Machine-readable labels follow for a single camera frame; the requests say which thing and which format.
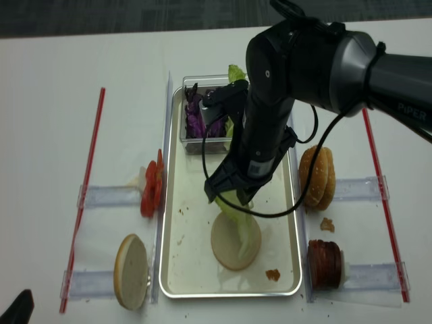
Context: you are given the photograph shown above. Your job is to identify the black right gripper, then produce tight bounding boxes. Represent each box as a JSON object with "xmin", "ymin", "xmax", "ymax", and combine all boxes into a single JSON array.
[{"xmin": 204, "ymin": 125, "xmax": 297, "ymax": 204}]

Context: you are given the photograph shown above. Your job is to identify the green lettuce leaf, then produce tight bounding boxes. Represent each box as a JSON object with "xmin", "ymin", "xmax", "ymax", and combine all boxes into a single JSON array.
[{"xmin": 215, "ymin": 190, "xmax": 254, "ymax": 259}]

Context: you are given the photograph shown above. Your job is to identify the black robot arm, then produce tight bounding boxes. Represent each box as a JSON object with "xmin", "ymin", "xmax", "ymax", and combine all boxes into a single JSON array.
[{"xmin": 200, "ymin": 20, "xmax": 431, "ymax": 204}]

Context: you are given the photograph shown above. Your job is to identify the green lettuce in box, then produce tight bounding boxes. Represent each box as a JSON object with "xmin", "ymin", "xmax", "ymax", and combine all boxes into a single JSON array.
[{"xmin": 225, "ymin": 64, "xmax": 248, "ymax": 138}]

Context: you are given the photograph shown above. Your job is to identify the meat crumb on table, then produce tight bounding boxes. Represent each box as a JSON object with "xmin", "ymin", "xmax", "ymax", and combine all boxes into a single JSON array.
[{"xmin": 320, "ymin": 217, "xmax": 335, "ymax": 233}]

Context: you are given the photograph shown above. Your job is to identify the sliced tomato stack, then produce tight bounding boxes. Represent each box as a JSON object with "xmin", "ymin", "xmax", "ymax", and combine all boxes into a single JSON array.
[{"xmin": 140, "ymin": 149, "xmax": 164, "ymax": 218}]

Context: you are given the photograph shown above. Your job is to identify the meat crumb on tray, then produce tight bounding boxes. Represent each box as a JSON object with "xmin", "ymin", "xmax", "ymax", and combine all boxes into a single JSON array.
[{"xmin": 265, "ymin": 269, "xmax": 281, "ymax": 282}]

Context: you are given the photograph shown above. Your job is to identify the clear plastic salad box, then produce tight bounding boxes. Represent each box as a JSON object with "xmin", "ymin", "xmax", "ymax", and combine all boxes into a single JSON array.
[{"xmin": 178, "ymin": 75, "xmax": 237, "ymax": 155}]

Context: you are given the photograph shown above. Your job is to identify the purple cabbage leaves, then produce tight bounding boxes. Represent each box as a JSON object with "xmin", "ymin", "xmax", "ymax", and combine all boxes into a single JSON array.
[{"xmin": 184, "ymin": 83, "xmax": 227, "ymax": 138}]

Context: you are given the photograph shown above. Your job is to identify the front sesame bun top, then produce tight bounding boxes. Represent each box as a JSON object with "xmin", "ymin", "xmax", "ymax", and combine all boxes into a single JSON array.
[{"xmin": 298, "ymin": 146, "xmax": 328, "ymax": 207}]

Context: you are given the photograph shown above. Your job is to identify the sesame bun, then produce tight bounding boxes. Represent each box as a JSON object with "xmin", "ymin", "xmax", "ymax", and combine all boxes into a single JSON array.
[
  {"xmin": 298, "ymin": 146, "xmax": 328, "ymax": 207},
  {"xmin": 317, "ymin": 147, "xmax": 336, "ymax": 211}
]

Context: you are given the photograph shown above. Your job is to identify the right long clear divider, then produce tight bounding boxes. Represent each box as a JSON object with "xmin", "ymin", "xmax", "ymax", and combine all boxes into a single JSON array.
[{"xmin": 288, "ymin": 144, "xmax": 313, "ymax": 303}]

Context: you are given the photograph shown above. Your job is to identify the long clear divider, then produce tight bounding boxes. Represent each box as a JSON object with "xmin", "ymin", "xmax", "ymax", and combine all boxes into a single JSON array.
[
  {"xmin": 150, "ymin": 71, "xmax": 173, "ymax": 304},
  {"xmin": 288, "ymin": 144, "xmax": 313, "ymax": 303}
]

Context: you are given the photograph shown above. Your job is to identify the rear sesame bun top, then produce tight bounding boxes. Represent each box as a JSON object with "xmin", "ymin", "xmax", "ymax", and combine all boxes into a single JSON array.
[{"xmin": 317, "ymin": 147, "xmax": 336, "ymax": 211}]

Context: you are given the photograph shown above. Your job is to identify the bun bottom on tray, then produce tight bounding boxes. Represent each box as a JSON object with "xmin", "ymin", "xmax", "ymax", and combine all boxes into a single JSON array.
[{"xmin": 211, "ymin": 213, "xmax": 261, "ymax": 271}]

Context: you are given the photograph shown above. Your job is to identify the left long clear divider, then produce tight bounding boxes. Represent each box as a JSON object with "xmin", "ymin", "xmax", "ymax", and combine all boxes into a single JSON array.
[{"xmin": 150, "ymin": 71, "xmax": 173, "ymax": 304}]

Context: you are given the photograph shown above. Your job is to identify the white onion piece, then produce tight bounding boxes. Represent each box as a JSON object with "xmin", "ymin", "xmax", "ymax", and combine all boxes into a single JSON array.
[{"xmin": 127, "ymin": 167, "xmax": 146, "ymax": 191}]

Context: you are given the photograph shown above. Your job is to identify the right upper clear holder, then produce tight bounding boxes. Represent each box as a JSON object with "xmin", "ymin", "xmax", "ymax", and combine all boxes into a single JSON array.
[{"xmin": 333, "ymin": 175, "xmax": 389, "ymax": 201}]

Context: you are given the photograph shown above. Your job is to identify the clear holder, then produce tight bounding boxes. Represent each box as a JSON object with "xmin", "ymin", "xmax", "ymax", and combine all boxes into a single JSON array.
[
  {"xmin": 333, "ymin": 175, "xmax": 389, "ymax": 201},
  {"xmin": 342, "ymin": 262, "xmax": 410, "ymax": 292},
  {"xmin": 77, "ymin": 186, "xmax": 142, "ymax": 209},
  {"xmin": 60, "ymin": 271, "xmax": 115, "ymax": 300}
]

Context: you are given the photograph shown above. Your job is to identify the metal baking tray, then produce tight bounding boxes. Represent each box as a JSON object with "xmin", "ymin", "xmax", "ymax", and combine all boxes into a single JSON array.
[{"xmin": 159, "ymin": 89, "xmax": 302, "ymax": 298}]

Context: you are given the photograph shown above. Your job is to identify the left upper clear holder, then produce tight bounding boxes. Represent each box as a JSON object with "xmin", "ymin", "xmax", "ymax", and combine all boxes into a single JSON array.
[{"xmin": 77, "ymin": 186, "xmax": 142, "ymax": 209}]

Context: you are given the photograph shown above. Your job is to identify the white bun half upright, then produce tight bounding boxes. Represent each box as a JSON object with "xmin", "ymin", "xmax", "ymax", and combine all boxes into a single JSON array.
[{"xmin": 113, "ymin": 234, "xmax": 149, "ymax": 311}]

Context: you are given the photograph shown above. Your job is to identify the left red tape strip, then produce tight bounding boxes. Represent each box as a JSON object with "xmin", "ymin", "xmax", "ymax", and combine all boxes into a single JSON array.
[{"xmin": 59, "ymin": 87, "xmax": 106, "ymax": 315}]

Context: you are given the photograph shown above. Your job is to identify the red tape strip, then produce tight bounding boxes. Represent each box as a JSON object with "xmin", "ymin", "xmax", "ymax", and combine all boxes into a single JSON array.
[
  {"xmin": 362, "ymin": 108, "xmax": 411, "ymax": 303},
  {"xmin": 59, "ymin": 87, "xmax": 106, "ymax": 315}
]

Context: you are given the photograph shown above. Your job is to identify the right lower clear holder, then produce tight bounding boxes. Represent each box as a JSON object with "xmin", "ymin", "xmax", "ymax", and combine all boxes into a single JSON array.
[{"xmin": 342, "ymin": 262, "xmax": 410, "ymax": 292}]

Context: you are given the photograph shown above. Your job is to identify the right red tape strip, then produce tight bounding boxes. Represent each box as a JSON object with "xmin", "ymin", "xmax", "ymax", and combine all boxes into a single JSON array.
[{"xmin": 362, "ymin": 108, "xmax": 411, "ymax": 303}]

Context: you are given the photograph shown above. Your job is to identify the left lower clear holder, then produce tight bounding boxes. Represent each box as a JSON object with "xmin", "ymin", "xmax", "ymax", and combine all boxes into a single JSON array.
[{"xmin": 60, "ymin": 271, "xmax": 115, "ymax": 300}]

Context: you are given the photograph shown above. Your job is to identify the black left gripper tip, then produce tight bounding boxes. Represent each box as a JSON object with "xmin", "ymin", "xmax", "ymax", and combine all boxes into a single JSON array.
[{"xmin": 0, "ymin": 289, "xmax": 34, "ymax": 324}]

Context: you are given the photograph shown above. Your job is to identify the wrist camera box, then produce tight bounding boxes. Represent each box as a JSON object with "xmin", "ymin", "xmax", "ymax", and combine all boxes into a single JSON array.
[{"xmin": 199, "ymin": 80, "xmax": 249, "ymax": 126}]

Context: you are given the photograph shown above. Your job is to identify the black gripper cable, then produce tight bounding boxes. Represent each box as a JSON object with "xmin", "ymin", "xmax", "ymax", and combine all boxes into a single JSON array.
[{"xmin": 201, "ymin": 0, "xmax": 385, "ymax": 218}]

